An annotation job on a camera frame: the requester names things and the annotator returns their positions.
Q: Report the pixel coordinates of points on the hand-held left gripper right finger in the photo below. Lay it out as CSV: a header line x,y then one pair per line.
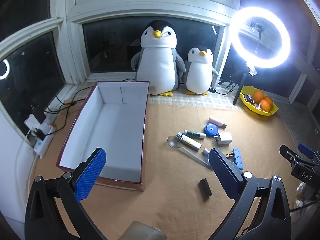
x,y
225,176

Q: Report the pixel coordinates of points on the dark wrapped candy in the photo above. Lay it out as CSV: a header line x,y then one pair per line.
x,y
248,98

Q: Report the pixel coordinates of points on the blue round tape measure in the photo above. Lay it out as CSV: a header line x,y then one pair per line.
x,y
210,130

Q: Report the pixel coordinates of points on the large penguin plush toy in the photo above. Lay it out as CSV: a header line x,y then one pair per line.
x,y
157,62

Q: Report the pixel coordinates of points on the blue phone stand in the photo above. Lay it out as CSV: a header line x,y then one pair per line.
x,y
237,155

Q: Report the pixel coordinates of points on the small penguin plush toy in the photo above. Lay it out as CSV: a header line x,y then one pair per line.
x,y
197,75

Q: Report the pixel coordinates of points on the black charger brick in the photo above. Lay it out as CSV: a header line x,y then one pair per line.
x,y
38,112

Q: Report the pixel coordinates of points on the checkered table mat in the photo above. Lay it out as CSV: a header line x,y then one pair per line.
x,y
200,102

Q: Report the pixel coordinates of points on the white charger adapter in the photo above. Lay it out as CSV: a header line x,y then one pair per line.
x,y
225,139

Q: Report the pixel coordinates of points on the yellow fruit bowl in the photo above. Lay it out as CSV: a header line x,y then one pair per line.
x,y
265,113

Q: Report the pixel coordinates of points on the white power strip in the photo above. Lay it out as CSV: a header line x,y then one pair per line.
x,y
41,147

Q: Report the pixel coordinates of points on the orange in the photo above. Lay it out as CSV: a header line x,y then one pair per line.
x,y
270,101
258,95
264,105

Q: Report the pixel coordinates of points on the pink cosmetic tube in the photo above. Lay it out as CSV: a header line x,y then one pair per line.
x,y
215,121

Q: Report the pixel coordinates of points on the black plug adapter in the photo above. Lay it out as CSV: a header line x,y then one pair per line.
x,y
39,134

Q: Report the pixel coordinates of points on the green glitter tube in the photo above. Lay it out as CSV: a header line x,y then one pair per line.
x,y
193,133

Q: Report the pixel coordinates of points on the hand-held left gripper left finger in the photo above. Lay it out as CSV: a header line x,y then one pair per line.
x,y
90,173

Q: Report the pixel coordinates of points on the patterned lighter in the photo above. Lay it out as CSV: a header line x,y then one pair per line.
x,y
190,142

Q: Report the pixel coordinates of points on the clear plastic spoon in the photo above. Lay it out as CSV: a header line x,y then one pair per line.
x,y
173,142

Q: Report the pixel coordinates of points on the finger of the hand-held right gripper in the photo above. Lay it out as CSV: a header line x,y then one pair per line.
x,y
287,153
305,149

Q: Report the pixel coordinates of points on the small black block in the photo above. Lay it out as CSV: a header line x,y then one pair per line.
x,y
205,188

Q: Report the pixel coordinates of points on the white charger brick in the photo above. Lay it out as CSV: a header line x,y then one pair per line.
x,y
31,122

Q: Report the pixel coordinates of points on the white window frame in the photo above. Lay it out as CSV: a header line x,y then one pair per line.
x,y
75,42

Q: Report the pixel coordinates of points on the small blue liquid bottle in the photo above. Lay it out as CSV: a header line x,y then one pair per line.
x,y
205,152

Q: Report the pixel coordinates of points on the red and white cardboard box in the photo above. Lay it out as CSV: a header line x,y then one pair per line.
x,y
117,130

